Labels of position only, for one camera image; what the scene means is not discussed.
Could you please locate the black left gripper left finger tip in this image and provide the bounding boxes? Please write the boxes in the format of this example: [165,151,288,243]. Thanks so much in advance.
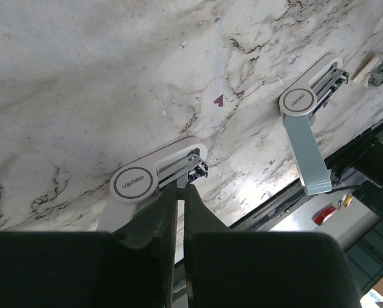
[0,184,177,307]

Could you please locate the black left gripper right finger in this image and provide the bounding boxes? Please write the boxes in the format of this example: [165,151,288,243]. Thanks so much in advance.
[183,185,360,307]

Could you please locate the white staple box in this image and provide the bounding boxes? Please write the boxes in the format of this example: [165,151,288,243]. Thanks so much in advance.
[353,53,383,89]

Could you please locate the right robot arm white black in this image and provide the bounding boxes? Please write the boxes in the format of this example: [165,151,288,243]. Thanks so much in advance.
[353,142,383,220]

